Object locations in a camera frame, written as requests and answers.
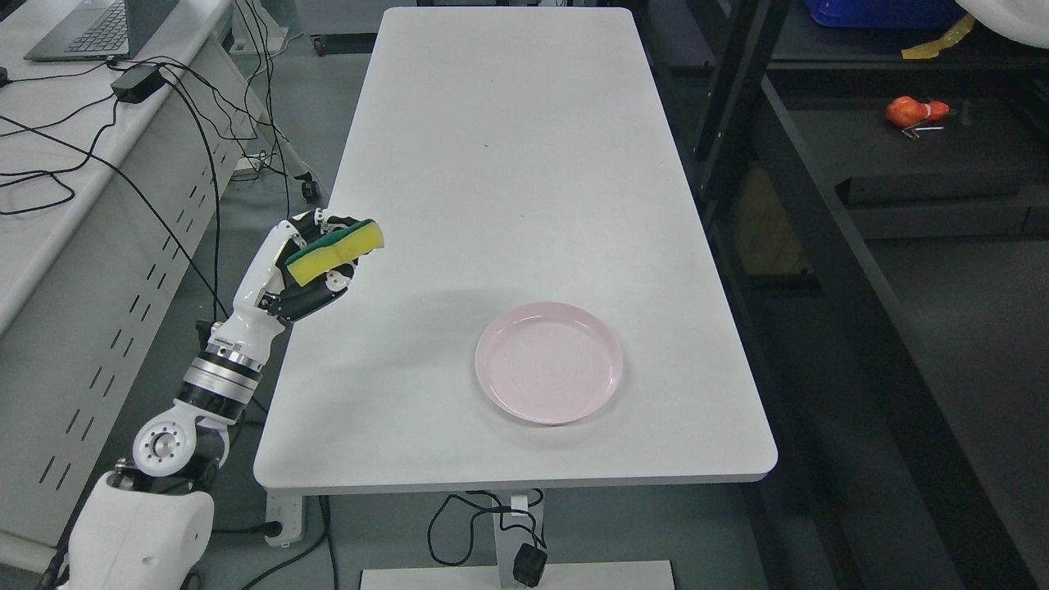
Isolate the orange toy figure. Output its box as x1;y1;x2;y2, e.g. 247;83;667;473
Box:
885;96;951;129

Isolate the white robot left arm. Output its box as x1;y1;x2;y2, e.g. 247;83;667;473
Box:
40;329;272;589

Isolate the green yellow sponge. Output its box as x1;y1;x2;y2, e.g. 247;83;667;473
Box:
285;218;384;287

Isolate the black cable on desk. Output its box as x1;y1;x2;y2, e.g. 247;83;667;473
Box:
0;57;230;320

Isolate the grey laptop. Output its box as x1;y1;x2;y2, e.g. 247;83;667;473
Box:
24;1;179;62

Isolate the pink round plate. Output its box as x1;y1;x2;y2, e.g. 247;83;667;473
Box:
475;302;624;426

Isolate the yellow tape strip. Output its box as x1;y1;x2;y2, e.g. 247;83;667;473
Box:
900;12;975;61

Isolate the black power adapter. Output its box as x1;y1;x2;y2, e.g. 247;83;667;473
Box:
110;64;165;104

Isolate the black plug under table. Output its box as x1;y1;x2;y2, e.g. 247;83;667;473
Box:
511;544;548;588

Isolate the blue plastic bin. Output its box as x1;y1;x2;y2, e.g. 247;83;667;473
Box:
802;1;966;30

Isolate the white power strip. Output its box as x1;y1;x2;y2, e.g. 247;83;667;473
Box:
265;490;305;547

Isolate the black metal shelf rack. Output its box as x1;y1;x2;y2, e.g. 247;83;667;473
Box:
641;1;1047;589

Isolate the white side desk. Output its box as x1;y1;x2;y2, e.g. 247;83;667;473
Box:
1;1;238;571

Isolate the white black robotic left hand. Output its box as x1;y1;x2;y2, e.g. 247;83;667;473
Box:
205;208;361;366

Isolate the white table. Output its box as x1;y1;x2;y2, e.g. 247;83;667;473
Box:
252;7;779;494

